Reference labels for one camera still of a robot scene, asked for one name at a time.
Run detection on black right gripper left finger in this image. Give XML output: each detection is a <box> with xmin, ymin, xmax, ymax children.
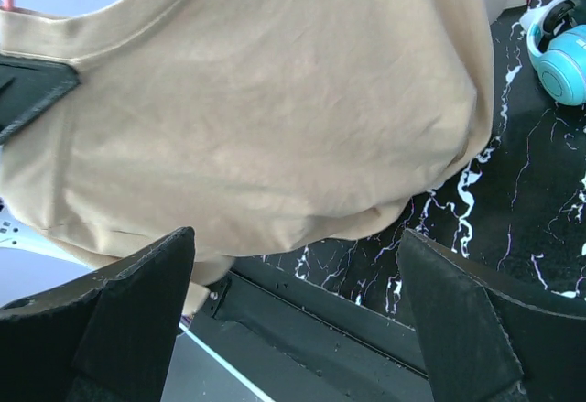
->
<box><xmin>1</xmin><ymin>227</ymin><xmax>195</xmax><ymax>401</ymax></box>

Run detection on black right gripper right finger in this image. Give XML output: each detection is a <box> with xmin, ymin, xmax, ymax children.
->
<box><xmin>397</xmin><ymin>230</ymin><xmax>585</xmax><ymax>401</ymax></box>

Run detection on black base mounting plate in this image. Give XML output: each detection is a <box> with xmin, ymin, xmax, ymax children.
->
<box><xmin>190</xmin><ymin>258</ymin><xmax>433</xmax><ymax>401</ymax></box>

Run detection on teal headphones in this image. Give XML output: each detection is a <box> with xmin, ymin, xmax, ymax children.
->
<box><xmin>526</xmin><ymin>0</ymin><xmax>585</xmax><ymax>106</ymax></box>

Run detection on beige t shirt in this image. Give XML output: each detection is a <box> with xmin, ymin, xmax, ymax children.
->
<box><xmin>1</xmin><ymin>0</ymin><xmax>507</xmax><ymax>313</ymax></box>

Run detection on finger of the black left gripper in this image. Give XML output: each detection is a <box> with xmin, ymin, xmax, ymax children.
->
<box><xmin>0</xmin><ymin>54</ymin><xmax>81</xmax><ymax>144</ymax></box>

